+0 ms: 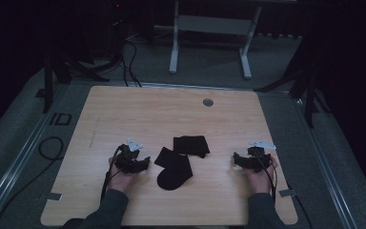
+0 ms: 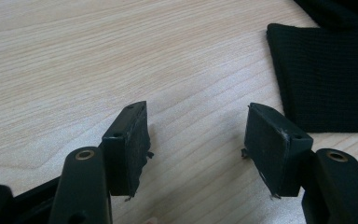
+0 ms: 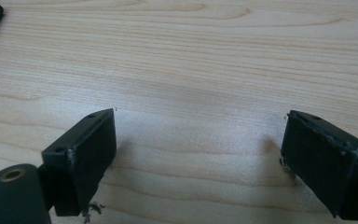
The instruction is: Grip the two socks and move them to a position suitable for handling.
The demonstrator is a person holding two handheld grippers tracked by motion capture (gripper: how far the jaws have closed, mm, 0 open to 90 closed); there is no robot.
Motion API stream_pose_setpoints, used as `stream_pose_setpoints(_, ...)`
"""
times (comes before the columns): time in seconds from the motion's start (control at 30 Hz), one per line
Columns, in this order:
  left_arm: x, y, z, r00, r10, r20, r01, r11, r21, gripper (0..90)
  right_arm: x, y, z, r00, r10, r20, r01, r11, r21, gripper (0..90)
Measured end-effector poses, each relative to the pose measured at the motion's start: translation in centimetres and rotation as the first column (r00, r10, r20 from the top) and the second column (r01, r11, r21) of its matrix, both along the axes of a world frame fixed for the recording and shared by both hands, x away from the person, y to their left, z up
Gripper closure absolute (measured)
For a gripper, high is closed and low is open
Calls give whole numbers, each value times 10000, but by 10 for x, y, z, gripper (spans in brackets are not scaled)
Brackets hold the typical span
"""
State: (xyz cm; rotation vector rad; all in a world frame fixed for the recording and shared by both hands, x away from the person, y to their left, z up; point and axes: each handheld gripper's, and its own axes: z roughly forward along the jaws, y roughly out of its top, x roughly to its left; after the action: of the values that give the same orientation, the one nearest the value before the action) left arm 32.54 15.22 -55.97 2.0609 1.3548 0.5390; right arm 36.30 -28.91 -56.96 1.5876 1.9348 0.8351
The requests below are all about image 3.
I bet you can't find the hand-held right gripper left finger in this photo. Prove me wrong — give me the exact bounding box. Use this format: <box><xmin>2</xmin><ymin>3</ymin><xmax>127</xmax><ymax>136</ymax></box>
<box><xmin>37</xmin><ymin>107</ymin><xmax>117</xmax><ymax>217</ymax></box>

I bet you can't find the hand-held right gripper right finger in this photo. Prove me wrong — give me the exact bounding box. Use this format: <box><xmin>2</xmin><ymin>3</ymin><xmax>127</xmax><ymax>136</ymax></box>
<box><xmin>280</xmin><ymin>109</ymin><xmax>358</xmax><ymax>222</ymax></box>

